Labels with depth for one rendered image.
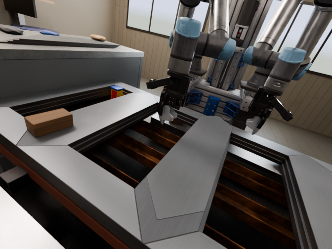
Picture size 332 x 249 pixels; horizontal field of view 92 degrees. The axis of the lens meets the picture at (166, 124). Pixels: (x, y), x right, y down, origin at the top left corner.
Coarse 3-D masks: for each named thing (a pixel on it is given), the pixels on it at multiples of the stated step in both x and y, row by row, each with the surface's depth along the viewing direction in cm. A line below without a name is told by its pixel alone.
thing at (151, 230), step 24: (72, 96) 83; (96, 96) 95; (120, 120) 70; (192, 120) 89; (72, 144) 52; (96, 144) 60; (240, 144) 80; (288, 168) 68; (72, 192) 39; (144, 192) 42; (288, 192) 58; (96, 216) 38; (144, 216) 36; (192, 216) 39; (144, 240) 32; (312, 240) 41
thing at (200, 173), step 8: (168, 152) 58; (176, 152) 59; (168, 160) 54; (176, 160) 55; (184, 160) 56; (192, 160) 57; (176, 168) 51; (184, 168) 52; (192, 168) 53; (200, 168) 54; (208, 168) 55; (192, 176) 50; (200, 176) 51; (208, 176) 51; (208, 184) 48
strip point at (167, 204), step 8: (152, 184) 44; (160, 184) 45; (152, 192) 42; (160, 192) 43; (168, 192) 43; (152, 200) 40; (160, 200) 41; (168, 200) 41; (176, 200) 42; (184, 200) 42; (160, 208) 39; (168, 208) 39; (176, 208) 39; (184, 208) 40; (192, 208) 40; (200, 208) 41; (160, 216) 37; (168, 216) 37
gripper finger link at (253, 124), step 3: (258, 117) 69; (255, 120) 70; (258, 120) 69; (246, 123) 72; (249, 123) 71; (252, 123) 71; (255, 123) 70; (258, 123) 69; (249, 126) 72; (252, 126) 71; (255, 126) 71; (252, 129) 72; (255, 129) 71; (258, 129) 70; (252, 132) 73; (255, 132) 72
